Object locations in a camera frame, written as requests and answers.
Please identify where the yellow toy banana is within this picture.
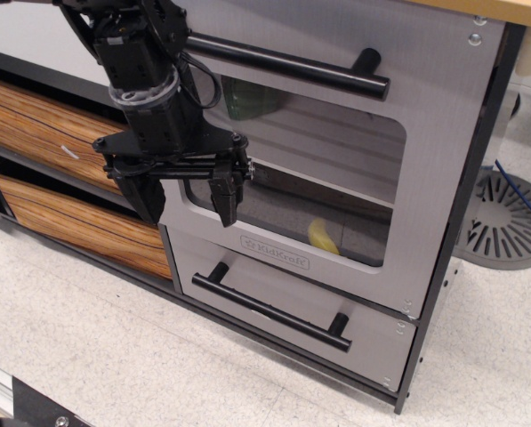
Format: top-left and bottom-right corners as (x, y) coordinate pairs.
(308, 218), (340, 255)

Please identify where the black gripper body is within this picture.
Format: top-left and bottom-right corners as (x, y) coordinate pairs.
(93, 95), (251, 181)

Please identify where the wooden countertop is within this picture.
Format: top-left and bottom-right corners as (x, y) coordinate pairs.
(414, 0), (531, 28)

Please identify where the upper wood grain bin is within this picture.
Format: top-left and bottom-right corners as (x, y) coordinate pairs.
(0, 81), (126, 195)

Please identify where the black toy kitchen frame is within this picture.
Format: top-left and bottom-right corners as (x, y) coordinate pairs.
(0, 24), (526, 412)

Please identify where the green toy item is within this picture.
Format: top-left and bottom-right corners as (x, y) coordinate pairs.
(221, 76), (282, 121)

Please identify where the grey round slotted base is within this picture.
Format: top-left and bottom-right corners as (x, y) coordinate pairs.
(454, 170), (531, 270)

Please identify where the grey lower drawer front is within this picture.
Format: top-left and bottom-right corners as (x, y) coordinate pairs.
(168, 229), (415, 391)

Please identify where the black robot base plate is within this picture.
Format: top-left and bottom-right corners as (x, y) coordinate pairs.
(0, 376), (92, 426)

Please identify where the lower wood grain bin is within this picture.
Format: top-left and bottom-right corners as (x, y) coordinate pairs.
(0, 168), (172, 279)

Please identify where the wood grain bin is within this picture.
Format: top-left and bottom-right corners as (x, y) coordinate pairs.
(0, 168), (172, 279)
(0, 81), (126, 195)

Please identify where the grey toy oven door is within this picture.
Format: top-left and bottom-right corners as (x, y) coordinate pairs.
(165, 1), (505, 317)

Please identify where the white oven shelf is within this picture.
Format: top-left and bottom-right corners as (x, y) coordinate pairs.
(206, 95), (406, 209)

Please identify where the black drawer handle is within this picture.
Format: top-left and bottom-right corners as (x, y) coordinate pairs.
(192, 262), (352, 353)

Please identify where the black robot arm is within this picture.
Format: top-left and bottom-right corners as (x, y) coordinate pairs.
(56, 1), (251, 227)

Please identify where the blue cable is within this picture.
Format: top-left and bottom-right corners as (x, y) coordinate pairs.
(495, 159), (531, 229)

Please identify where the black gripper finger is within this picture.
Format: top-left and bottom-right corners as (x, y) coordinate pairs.
(112, 170), (165, 224)
(209, 167), (244, 228)

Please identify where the black oven door handle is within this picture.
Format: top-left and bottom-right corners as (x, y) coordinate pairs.
(186, 33), (390, 101)

